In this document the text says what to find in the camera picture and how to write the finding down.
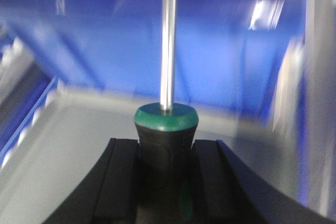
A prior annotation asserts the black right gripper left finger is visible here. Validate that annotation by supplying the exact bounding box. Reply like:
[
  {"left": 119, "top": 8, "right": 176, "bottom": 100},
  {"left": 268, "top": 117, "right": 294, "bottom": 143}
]
[{"left": 45, "top": 138, "right": 139, "bottom": 223}]

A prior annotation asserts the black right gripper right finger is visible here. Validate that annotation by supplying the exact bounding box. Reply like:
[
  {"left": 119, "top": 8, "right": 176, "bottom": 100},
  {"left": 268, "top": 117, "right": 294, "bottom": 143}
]
[{"left": 192, "top": 140, "right": 333, "bottom": 223}]

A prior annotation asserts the green black screwdriver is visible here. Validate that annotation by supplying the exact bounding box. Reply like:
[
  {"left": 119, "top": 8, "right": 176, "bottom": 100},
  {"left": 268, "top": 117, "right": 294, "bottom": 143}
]
[{"left": 134, "top": 0, "right": 198, "bottom": 223}]

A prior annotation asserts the large blue plastic bin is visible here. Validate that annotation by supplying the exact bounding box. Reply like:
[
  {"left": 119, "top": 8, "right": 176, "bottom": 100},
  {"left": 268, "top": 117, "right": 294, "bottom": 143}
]
[{"left": 1, "top": 0, "right": 335, "bottom": 215}]

